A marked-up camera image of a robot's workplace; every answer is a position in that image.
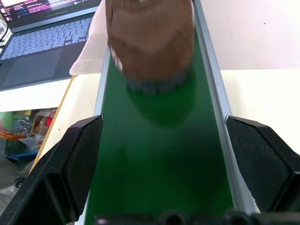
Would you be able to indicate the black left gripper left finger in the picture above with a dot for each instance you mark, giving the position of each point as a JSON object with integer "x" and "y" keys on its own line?
{"x": 61, "y": 168}

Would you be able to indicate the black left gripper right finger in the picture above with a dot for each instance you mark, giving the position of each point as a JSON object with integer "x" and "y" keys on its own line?
{"x": 262, "y": 164}

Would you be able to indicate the clutter of toys and packaging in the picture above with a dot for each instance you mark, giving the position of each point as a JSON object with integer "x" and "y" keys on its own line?
{"x": 23, "y": 131}

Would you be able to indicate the green conveyor belt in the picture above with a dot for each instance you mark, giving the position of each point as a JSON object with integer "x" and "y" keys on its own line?
{"x": 159, "y": 152}

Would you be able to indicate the grey open laptop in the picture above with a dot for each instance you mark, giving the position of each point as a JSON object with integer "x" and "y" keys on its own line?
{"x": 39, "y": 39}

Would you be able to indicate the brown shoe with grey sole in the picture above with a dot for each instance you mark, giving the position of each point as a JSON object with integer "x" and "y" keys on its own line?
{"x": 150, "y": 44}

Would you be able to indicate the silver conveyor side rail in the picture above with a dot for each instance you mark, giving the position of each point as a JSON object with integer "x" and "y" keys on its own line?
{"x": 218, "y": 93}
{"x": 100, "y": 98}

